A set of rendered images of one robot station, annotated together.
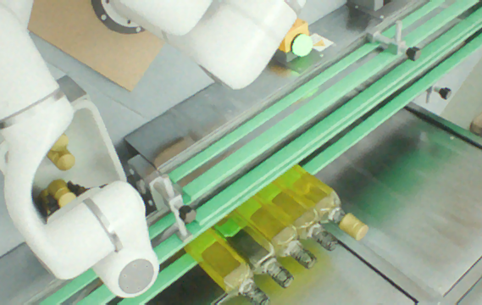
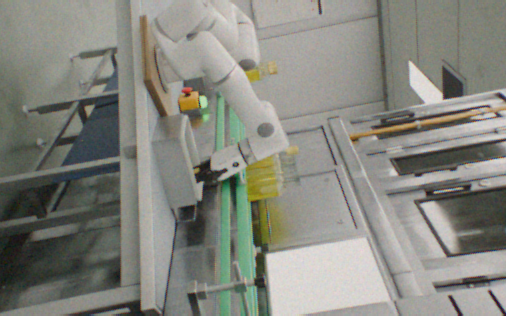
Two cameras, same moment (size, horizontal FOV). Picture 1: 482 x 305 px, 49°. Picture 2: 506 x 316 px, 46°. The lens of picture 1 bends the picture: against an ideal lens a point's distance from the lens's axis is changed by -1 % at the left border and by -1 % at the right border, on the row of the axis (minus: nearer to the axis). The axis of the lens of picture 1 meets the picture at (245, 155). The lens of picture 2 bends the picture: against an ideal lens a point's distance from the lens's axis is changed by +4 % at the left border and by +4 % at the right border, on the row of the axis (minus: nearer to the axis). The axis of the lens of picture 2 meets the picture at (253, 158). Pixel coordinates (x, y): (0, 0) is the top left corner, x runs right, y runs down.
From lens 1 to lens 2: 1.50 m
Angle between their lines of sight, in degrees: 46
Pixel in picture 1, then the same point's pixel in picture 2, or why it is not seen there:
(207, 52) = (245, 51)
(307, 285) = (292, 195)
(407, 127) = not seen: hidden behind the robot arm
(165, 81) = not seen: hidden behind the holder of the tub
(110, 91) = not seen: hidden behind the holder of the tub
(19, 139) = (239, 77)
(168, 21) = (234, 39)
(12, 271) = (191, 236)
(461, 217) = (308, 152)
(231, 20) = (245, 37)
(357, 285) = (309, 182)
